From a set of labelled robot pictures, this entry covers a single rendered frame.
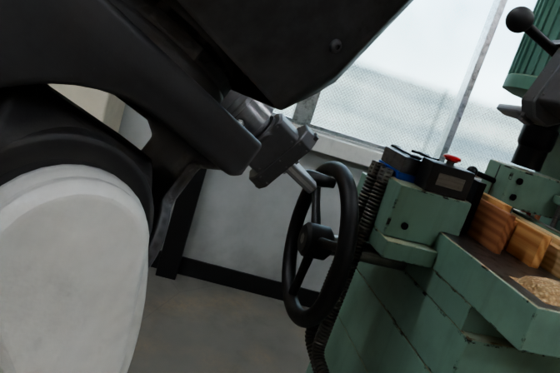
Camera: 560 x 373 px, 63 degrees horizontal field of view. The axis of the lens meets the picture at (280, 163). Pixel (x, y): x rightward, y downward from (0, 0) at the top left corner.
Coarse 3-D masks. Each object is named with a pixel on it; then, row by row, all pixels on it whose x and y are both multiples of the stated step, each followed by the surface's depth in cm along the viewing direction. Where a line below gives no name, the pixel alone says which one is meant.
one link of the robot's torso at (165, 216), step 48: (0, 0) 18; (48, 0) 19; (96, 0) 20; (0, 48) 19; (48, 48) 20; (96, 48) 21; (144, 48) 22; (144, 96) 23; (192, 96) 25; (192, 144) 26; (240, 144) 28
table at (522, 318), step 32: (384, 256) 73; (416, 256) 74; (448, 256) 72; (480, 256) 68; (512, 256) 74; (480, 288) 64; (512, 288) 58; (512, 320) 57; (544, 320) 55; (544, 352) 56
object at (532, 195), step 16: (496, 160) 85; (496, 176) 83; (512, 176) 80; (528, 176) 80; (544, 176) 84; (496, 192) 82; (512, 192) 80; (528, 192) 81; (544, 192) 82; (512, 208) 84; (528, 208) 82; (544, 208) 82
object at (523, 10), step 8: (512, 8) 61; (520, 8) 60; (528, 8) 60; (512, 16) 60; (520, 16) 60; (528, 16) 59; (512, 24) 60; (520, 24) 60; (528, 24) 60; (520, 32) 61; (528, 32) 62; (536, 32) 61; (536, 40) 62; (544, 40) 62; (544, 48) 63; (552, 48) 62
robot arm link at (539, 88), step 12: (552, 60) 59; (552, 72) 58; (540, 84) 59; (552, 84) 57; (528, 96) 60; (540, 96) 58; (552, 96) 56; (528, 108) 60; (540, 108) 59; (552, 108) 57; (528, 120) 61; (540, 120) 59; (552, 120) 60
